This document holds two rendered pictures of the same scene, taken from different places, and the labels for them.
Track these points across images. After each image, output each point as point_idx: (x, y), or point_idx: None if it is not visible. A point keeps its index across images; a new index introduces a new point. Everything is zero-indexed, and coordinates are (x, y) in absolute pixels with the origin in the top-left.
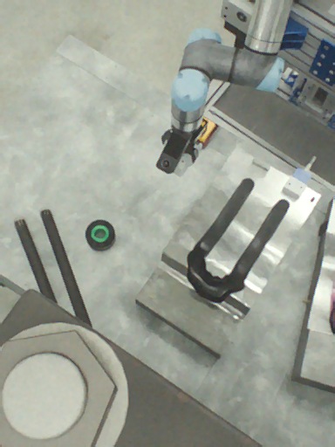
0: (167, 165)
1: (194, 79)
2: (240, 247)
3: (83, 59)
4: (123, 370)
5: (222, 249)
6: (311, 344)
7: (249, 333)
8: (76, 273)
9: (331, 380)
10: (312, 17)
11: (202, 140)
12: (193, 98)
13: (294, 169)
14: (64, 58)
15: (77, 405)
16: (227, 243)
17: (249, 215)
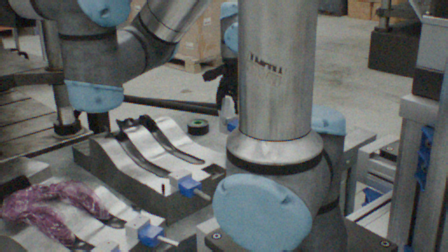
0: (207, 70)
1: (236, 3)
2: (143, 149)
3: (353, 136)
4: None
5: (145, 136)
6: (36, 163)
7: (80, 176)
8: (177, 122)
9: (0, 167)
10: (381, 198)
11: None
12: (221, 3)
13: None
14: (353, 129)
15: None
16: (150, 143)
17: (170, 161)
